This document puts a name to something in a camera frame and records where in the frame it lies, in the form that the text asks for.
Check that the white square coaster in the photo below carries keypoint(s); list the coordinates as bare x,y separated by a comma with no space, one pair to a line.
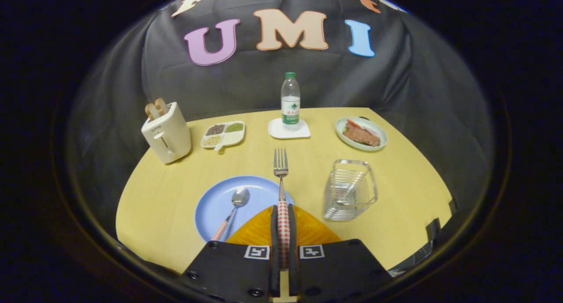
277,129

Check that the blue plate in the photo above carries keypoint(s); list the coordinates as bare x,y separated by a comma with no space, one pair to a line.
215,206

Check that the white divided dish with grains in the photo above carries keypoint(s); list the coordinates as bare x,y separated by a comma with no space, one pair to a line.
223,134

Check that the toast slice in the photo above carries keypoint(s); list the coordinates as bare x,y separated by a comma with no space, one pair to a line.
151,111
161,105

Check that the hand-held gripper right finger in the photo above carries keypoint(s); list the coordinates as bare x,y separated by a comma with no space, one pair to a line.
293,250

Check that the black backdrop cloth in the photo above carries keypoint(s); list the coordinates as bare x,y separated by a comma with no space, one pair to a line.
246,83

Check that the clear plastic water bottle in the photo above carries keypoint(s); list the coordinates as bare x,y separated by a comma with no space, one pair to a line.
290,103

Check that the green plate with food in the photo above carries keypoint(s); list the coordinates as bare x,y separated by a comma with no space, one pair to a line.
361,133

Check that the cream toaster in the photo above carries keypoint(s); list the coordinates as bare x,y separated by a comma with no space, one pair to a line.
169,133

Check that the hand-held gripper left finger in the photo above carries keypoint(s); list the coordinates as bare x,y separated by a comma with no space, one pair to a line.
274,250

